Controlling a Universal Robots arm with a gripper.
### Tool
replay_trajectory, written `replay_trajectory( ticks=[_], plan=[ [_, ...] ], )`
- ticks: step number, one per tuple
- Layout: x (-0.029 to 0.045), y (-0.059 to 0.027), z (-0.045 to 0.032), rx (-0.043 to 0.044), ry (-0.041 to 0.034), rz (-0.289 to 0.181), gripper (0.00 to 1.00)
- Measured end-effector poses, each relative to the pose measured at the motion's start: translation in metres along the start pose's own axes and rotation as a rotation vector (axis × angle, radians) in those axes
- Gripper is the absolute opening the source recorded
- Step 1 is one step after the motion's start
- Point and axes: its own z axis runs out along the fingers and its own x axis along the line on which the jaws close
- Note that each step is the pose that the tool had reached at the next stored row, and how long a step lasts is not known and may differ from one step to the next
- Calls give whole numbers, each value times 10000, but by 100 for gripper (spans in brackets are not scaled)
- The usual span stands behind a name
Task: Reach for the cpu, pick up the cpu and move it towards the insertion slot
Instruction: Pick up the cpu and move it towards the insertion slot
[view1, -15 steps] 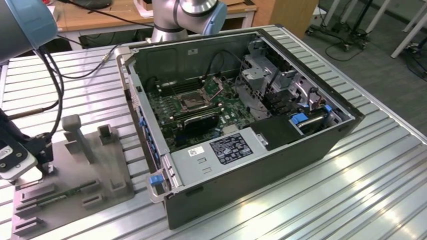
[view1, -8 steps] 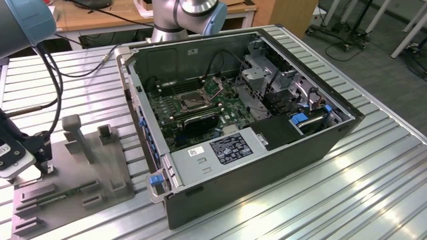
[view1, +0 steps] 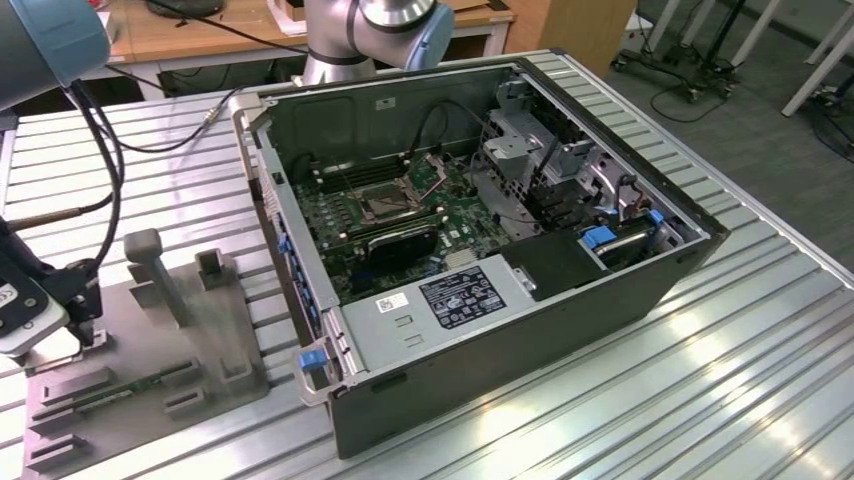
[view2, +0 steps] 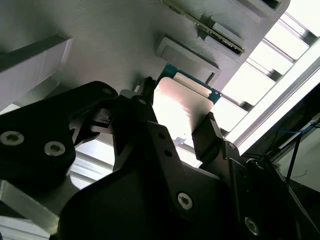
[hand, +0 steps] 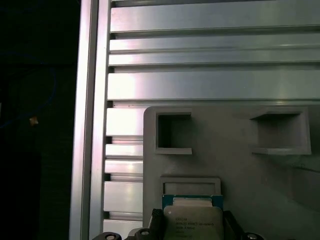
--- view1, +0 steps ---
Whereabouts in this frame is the silver metal drive cage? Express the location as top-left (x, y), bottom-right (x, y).
top-left (479, 79), bottom-right (602, 231)

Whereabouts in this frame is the black cable with metal plug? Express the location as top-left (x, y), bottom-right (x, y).
top-left (119, 85), bottom-right (247, 154)

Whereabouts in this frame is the grey parts rack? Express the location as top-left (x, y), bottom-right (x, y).
top-left (23, 228), bottom-right (273, 474)

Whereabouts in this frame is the black graphics card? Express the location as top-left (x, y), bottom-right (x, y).
top-left (363, 224), bottom-right (442, 267)

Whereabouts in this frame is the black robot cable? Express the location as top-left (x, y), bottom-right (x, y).
top-left (0, 79), bottom-right (128, 274)

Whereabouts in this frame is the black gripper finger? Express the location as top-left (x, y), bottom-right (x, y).
top-left (68, 294), bottom-right (103, 351)

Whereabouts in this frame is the silver power supply unit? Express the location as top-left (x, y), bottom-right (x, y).
top-left (326, 257), bottom-right (535, 386)

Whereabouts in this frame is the green motherboard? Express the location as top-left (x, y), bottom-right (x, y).
top-left (293, 152), bottom-right (515, 296)

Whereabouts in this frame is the wooden desk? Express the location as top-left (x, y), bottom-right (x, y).
top-left (106, 0), bottom-right (519, 76)

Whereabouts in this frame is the open black PC case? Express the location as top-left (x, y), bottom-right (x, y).
top-left (226, 47), bottom-right (730, 460)

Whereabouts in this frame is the CPU socket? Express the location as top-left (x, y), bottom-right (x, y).
top-left (357, 182), bottom-right (419, 224)

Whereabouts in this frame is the wooden cabinet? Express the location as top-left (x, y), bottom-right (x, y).
top-left (513, 0), bottom-right (636, 76)

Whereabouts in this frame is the black printed label sticker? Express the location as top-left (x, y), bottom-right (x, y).
top-left (418, 264), bottom-right (509, 331)

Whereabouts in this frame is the blue disk carrier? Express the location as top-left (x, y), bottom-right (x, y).
top-left (577, 225), bottom-right (616, 259)

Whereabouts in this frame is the white table frame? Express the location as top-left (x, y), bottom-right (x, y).
top-left (780, 19), bottom-right (854, 119)

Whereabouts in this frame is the black plastic shroud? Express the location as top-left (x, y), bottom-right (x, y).
top-left (499, 232), bottom-right (613, 301)

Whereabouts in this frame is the black RAM slot bank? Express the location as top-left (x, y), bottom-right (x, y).
top-left (311, 155), bottom-right (410, 190)
top-left (319, 212), bottom-right (437, 249)

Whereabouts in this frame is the black wheeled cart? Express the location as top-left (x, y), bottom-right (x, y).
top-left (613, 0), bottom-right (742, 104)

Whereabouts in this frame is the green RAM stick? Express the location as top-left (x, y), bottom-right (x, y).
top-left (72, 369), bottom-right (168, 414)

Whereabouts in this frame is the white barcode sticker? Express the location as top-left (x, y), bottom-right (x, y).
top-left (373, 293), bottom-right (413, 314)

